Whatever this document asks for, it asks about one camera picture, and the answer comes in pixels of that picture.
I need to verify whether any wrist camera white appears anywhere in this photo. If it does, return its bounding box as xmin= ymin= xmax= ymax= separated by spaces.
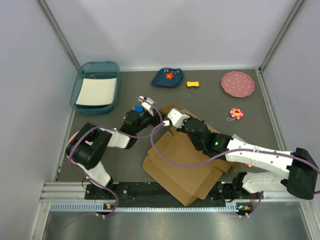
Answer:
xmin=137 ymin=96 xmax=154 ymax=115
xmin=162 ymin=108 xmax=191 ymax=132

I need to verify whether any dark blue fish dish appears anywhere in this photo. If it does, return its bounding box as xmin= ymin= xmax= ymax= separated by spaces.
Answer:
xmin=150 ymin=67 xmax=184 ymax=88

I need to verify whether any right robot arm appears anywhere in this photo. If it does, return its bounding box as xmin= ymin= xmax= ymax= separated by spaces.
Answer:
xmin=181 ymin=117 xmax=319 ymax=200

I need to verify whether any yellow bone sponge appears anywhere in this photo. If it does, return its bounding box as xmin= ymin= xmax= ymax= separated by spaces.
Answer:
xmin=186 ymin=81 xmax=200 ymax=88

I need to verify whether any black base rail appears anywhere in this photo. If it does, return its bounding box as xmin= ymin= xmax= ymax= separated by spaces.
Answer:
xmin=83 ymin=181 xmax=264 ymax=208

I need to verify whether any teal plastic bin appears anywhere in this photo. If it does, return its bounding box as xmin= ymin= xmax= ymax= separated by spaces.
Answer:
xmin=70 ymin=61 xmax=120 ymax=115

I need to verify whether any white paper sheet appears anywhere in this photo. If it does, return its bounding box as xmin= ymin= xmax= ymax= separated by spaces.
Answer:
xmin=75 ymin=78 xmax=117 ymax=106

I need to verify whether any pink flower charm right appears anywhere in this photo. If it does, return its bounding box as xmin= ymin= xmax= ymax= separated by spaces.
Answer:
xmin=226 ymin=108 xmax=244 ymax=121

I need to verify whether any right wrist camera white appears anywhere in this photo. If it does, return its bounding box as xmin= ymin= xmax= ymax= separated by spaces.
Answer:
xmin=162 ymin=108 xmax=191 ymax=132

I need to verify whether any brown cardboard box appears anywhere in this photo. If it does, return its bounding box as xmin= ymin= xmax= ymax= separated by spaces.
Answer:
xmin=141 ymin=103 xmax=242 ymax=207

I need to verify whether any aluminium frame profile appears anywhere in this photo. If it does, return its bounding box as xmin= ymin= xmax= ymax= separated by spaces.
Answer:
xmin=40 ymin=182 xmax=301 ymax=214

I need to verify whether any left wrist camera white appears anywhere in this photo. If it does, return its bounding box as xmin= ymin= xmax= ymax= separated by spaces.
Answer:
xmin=137 ymin=96 xmax=154 ymax=115

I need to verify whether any plain pink plate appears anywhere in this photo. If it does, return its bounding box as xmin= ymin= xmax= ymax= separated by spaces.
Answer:
xmin=66 ymin=131 xmax=92 ymax=166

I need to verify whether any pink dotted plate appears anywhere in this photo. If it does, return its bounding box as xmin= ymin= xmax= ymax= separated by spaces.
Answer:
xmin=221 ymin=71 xmax=255 ymax=98

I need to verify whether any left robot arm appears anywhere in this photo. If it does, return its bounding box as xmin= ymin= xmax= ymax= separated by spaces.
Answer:
xmin=65 ymin=110 xmax=166 ymax=199

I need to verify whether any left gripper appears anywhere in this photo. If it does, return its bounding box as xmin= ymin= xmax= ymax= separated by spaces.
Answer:
xmin=133 ymin=108 xmax=168 ymax=134

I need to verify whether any blue small eraser block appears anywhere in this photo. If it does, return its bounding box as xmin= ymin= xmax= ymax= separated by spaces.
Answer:
xmin=134 ymin=105 xmax=144 ymax=114

